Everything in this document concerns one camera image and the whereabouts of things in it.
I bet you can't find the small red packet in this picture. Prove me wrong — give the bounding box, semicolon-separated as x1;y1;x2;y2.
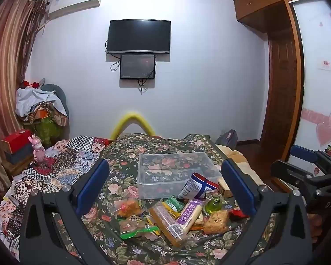
229;208;249;219

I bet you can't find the purple label cracker pack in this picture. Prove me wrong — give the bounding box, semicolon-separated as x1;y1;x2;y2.
178;199;206;234

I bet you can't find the blue and white snack bag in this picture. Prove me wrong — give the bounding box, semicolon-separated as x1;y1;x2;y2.
178;172;219;201

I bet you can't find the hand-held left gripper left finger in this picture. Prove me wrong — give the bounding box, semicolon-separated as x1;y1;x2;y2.
19;159;111;265

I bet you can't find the black monitor cable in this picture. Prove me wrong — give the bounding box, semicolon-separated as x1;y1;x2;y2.
137;78;150;96

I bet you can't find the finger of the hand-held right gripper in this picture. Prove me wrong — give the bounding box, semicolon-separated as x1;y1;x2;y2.
290;145;331;173
270;159;320;198

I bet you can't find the pink plush toy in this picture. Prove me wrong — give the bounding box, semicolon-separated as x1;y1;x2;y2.
28;134;47;166

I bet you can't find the peanut brittle pack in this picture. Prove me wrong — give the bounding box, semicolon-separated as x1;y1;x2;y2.
202;210;231;235

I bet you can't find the yellow foam tube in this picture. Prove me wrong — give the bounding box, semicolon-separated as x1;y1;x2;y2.
110;112;156;141

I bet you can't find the patchwork quilt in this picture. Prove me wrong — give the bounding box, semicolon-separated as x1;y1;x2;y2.
0;136;111;254

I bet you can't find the tan folded blanket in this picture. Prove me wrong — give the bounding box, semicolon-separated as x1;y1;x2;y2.
216;144;271;192

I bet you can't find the clear bag of fried mix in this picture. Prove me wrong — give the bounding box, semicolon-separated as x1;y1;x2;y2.
114;197;144;218

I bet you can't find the wooden door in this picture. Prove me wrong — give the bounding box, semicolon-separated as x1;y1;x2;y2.
259;0;305;161

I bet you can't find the pile of clothes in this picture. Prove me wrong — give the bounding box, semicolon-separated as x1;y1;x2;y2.
15;79;70;147

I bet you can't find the grey backpack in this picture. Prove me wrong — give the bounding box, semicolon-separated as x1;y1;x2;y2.
216;129;238;148

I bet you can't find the clear bag with green strip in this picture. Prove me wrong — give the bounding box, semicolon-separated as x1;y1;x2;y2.
118;217;162;241

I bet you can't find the red box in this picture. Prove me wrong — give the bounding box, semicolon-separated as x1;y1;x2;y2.
2;129;35;154

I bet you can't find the long orange cracker sleeve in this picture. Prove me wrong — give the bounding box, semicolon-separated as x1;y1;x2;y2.
149;201;191;248

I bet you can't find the small black wall monitor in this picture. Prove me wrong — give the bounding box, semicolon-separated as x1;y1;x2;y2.
119;54;156;80

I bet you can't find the wardrobe door with heart decals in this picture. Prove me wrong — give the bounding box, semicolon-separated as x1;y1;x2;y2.
288;0;331;177

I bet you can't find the clear plastic storage box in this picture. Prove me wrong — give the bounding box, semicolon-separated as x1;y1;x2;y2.
137;152;222;200

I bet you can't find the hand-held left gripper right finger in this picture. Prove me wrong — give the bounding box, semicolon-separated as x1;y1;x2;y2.
221;159;313;265

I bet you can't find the wooden overhead cabinet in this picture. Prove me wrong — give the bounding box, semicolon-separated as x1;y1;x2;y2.
234;0;322;29

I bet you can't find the striped brown curtain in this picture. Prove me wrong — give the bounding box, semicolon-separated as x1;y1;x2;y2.
0;0;48;196

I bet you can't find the dark grey box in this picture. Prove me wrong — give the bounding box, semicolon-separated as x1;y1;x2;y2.
4;148;36;165

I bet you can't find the green snack packet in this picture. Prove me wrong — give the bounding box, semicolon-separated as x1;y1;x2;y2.
163;195;187;214

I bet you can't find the green jelly cup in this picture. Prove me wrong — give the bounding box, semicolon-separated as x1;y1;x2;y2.
204;198;224;216

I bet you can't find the white air conditioner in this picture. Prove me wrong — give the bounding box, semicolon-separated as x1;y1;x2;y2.
47;0;103;19

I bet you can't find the black wall television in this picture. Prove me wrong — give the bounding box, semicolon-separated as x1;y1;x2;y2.
106;19;171;54

